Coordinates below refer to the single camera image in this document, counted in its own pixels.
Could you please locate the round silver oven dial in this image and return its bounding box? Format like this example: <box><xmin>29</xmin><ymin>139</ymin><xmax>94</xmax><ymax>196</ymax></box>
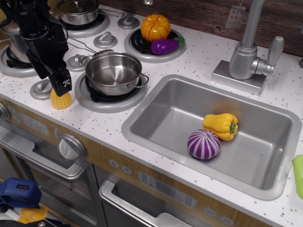
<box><xmin>57</xmin><ymin>133</ymin><xmax>86</xmax><ymax>160</ymax></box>

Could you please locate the silver oven door handle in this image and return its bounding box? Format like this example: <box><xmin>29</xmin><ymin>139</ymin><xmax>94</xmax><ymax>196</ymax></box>
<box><xmin>0</xmin><ymin>126</ymin><xmax>85</xmax><ymax>183</ymax></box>

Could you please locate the silver toy faucet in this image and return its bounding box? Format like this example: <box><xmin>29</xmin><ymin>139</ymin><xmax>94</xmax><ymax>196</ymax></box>
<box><xmin>211</xmin><ymin>0</ymin><xmax>284</xmax><ymax>96</ymax></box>

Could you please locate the tall steel pot with lid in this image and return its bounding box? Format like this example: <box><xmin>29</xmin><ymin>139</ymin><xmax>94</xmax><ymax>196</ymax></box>
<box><xmin>0</xmin><ymin>21</ymin><xmax>30</xmax><ymax>63</ymax></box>

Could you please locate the back right stove burner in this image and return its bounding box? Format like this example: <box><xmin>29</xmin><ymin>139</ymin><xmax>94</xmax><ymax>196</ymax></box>
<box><xmin>124</xmin><ymin>29</ymin><xmax>186</xmax><ymax>63</ymax></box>

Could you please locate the blue clamp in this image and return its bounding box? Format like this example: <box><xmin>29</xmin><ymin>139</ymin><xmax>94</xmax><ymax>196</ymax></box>
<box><xmin>0</xmin><ymin>178</ymin><xmax>42</xmax><ymax>213</ymax></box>

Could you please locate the grey metal sink basin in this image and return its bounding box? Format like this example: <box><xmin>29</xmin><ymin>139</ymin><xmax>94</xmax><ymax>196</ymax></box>
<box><xmin>122</xmin><ymin>75</ymin><xmax>302</xmax><ymax>200</ymax></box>

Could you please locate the small steel pot glass lid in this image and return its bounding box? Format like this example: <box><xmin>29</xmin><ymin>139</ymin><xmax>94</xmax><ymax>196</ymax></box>
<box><xmin>51</xmin><ymin>0</ymin><xmax>125</xmax><ymax>26</ymax></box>

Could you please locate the green object at edge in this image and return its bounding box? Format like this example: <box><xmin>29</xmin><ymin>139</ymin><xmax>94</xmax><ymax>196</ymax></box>
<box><xmin>293</xmin><ymin>155</ymin><xmax>303</xmax><ymax>200</ymax></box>

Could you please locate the steel pan with handles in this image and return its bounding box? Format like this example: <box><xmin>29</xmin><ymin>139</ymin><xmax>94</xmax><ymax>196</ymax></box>
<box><xmin>81</xmin><ymin>49</ymin><xmax>149</xmax><ymax>96</ymax></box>

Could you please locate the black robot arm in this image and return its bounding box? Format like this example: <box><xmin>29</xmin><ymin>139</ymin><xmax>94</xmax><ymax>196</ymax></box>
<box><xmin>0</xmin><ymin>0</ymin><xmax>72</xmax><ymax>96</ymax></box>

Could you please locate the purple toy eggplant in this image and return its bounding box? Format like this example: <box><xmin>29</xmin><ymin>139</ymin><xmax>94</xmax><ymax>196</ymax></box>
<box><xmin>151</xmin><ymin>37</ymin><xmax>185</xmax><ymax>55</ymax></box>

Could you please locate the yellow toy bell pepper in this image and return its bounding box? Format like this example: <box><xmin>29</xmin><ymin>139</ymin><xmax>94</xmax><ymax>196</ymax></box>
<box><xmin>202</xmin><ymin>113</ymin><xmax>238</xmax><ymax>141</ymax></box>

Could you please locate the middle left grey stove knob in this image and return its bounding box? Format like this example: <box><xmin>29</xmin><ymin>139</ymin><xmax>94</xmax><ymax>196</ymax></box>
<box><xmin>66</xmin><ymin>54</ymin><xmax>90</xmax><ymax>72</ymax></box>

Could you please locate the grey stove knob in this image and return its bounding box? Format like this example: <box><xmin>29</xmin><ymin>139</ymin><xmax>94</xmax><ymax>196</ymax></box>
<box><xmin>66</xmin><ymin>54</ymin><xmax>90</xmax><ymax>72</ymax></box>
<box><xmin>93</xmin><ymin>32</ymin><xmax>118</xmax><ymax>49</ymax></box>
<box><xmin>30</xmin><ymin>79</ymin><xmax>53</xmax><ymax>100</ymax></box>
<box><xmin>117</xmin><ymin>13</ymin><xmax>140</xmax><ymax>29</ymax></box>

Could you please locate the stove burner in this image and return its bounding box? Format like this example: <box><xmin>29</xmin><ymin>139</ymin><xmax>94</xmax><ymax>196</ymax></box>
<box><xmin>74</xmin><ymin>73</ymin><xmax>148</xmax><ymax>114</ymax></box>
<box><xmin>124</xmin><ymin>29</ymin><xmax>186</xmax><ymax>63</ymax></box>
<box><xmin>0</xmin><ymin>45</ymin><xmax>37</xmax><ymax>78</ymax></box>
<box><xmin>53</xmin><ymin>9</ymin><xmax>110</xmax><ymax>38</ymax></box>

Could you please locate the wire utensil handle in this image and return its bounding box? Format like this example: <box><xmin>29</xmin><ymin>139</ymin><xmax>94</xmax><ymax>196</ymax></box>
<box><xmin>67</xmin><ymin>37</ymin><xmax>97</xmax><ymax>54</ymax></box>

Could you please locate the orange toy pumpkin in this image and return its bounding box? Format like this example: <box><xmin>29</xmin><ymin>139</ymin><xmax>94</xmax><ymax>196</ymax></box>
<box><xmin>141</xmin><ymin>14</ymin><xmax>171</xmax><ymax>43</ymax></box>

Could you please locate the front left stove burner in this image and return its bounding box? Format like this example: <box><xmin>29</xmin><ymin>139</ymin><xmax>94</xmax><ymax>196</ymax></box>
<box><xmin>0</xmin><ymin>45</ymin><xmax>37</xmax><ymax>78</ymax></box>

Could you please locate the yellow cloth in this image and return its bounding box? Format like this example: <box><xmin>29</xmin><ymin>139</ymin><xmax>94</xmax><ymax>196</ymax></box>
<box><xmin>18</xmin><ymin>207</ymin><xmax>48</xmax><ymax>224</ymax></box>

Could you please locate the back left stove burner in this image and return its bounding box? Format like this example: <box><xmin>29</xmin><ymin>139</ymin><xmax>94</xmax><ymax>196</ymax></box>
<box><xmin>53</xmin><ymin>9</ymin><xmax>110</xmax><ymax>38</ymax></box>

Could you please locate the back grey stove knob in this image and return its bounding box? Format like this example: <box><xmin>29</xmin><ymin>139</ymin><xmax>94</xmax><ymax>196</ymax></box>
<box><xmin>117</xmin><ymin>13</ymin><xmax>140</xmax><ymax>29</ymax></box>

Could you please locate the front grey stove knob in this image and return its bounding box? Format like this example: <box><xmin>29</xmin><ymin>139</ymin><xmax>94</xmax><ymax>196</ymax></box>
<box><xmin>30</xmin><ymin>79</ymin><xmax>53</xmax><ymax>100</ymax></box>

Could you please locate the yellow toy corn cob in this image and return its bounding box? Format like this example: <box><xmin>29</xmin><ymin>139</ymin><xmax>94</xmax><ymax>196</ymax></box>
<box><xmin>51</xmin><ymin>89</ymin><xmax>72</xmax><ymax>110</ymax></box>

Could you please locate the front right stove burner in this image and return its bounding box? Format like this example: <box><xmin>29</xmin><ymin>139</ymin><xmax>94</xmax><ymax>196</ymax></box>
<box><xmin>74</xmin><ymin>73</ymin><xmax>148</xmax><ymax>114</ymax></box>

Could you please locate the silver dishwasher door handle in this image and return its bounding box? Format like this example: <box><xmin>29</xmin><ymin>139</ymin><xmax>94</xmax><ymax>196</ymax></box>
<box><xmin>99</xmin><ymin>180</ymin><xmax>190</xmax><ymax>227</ymax></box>

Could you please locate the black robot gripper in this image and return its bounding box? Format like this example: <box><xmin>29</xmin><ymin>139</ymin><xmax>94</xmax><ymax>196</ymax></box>
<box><xmin>20</xmin><ymin>21</ymin><xmax>72</xmax><ymax>96</ymax></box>

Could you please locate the purple striped toy onion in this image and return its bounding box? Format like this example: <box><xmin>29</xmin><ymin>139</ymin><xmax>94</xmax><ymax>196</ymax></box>
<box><xmin>187</xmin><ymin>129</ymin><xmax>221</xmax><ymax>160</ymax></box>

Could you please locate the hanging silver spatula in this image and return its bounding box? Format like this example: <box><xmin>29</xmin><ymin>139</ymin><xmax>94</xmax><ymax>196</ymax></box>
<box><xmin>225</xmin><ymin>0</ymin><xmax>246</xmax><ymax>30</ymax></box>

